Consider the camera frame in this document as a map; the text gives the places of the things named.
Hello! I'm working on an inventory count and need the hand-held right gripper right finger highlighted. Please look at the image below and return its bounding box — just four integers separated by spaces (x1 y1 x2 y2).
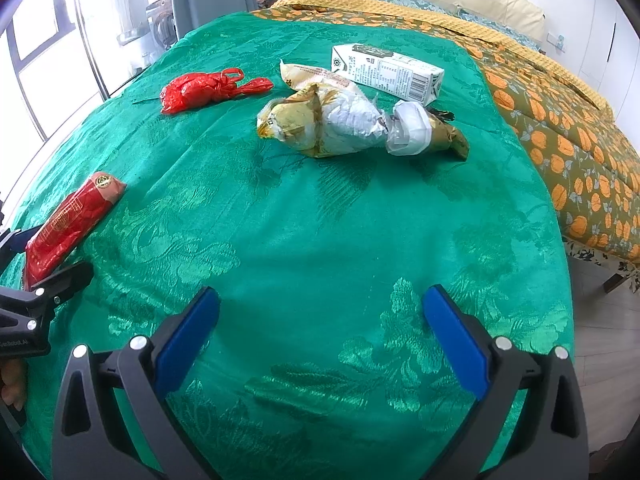
421 285 590 480

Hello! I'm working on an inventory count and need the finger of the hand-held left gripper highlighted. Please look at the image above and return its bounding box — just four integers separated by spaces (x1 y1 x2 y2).
0 227 40 261
0 261 95 334

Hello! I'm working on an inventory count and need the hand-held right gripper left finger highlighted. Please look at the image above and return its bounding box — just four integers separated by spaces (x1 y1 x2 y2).
51 287 227 480

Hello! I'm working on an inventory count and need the red snack packet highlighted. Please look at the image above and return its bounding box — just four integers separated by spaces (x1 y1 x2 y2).
22 171 128 291

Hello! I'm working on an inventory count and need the white gold wrapper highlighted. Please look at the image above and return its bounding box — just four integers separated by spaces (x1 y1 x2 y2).
385 99 471 162

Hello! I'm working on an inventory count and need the red plastic bag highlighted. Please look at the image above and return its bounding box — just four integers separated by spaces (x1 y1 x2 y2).
159 67 275 116

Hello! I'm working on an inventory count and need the yellow silver bag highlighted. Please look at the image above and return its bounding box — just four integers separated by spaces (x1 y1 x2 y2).
256 82 389 160

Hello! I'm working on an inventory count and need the white milk carton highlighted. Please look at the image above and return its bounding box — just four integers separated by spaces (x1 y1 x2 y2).
331 43 445 108

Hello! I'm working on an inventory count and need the beige plastic wrapper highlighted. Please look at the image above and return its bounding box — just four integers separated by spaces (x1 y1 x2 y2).
279 59 364 97

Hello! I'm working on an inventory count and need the person's left hand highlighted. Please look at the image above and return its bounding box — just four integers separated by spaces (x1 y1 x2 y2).
0 358 27 412

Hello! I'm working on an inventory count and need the green patterned tablecloth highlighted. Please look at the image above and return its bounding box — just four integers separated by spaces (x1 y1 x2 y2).
0 10 574 480

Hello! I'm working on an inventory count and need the dark wooden bed leg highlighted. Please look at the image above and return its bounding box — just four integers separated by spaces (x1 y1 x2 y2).
602 260 632 294

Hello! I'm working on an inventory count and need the orange floral quilt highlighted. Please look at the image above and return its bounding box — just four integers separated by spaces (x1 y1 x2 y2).
250 6 640 267

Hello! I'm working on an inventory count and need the washing machine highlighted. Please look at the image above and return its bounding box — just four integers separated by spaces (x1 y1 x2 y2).
145 0 177 52

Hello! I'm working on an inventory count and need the white wardrobe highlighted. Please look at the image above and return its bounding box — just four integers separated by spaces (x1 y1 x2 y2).
606 0 640 107

